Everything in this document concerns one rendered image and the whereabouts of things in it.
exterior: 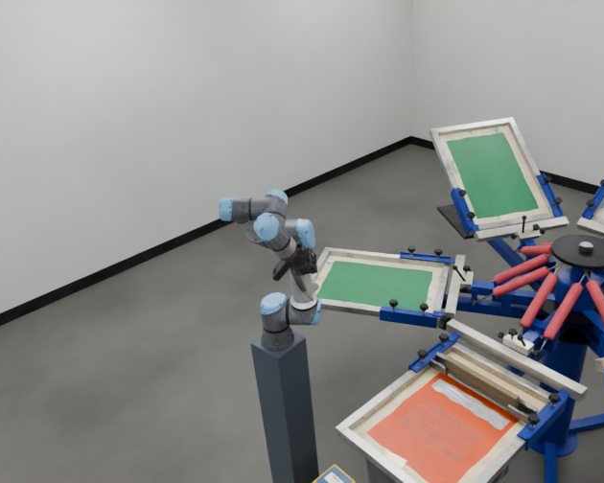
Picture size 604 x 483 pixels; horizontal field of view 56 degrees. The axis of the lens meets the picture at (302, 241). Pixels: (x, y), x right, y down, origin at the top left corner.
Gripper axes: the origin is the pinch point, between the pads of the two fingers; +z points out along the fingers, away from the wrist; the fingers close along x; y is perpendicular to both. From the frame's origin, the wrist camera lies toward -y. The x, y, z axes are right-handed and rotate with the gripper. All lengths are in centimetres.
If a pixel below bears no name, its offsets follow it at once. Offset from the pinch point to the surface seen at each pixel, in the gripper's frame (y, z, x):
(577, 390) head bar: 68, 109, -12
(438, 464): 11, 83, -39
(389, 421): -7, 82, -16
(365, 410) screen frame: -15, 76, -12
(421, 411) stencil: 6, 90, -13
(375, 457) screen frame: -10, 70, -35
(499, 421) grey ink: 36, 99, -21
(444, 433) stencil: 14, 89, -25
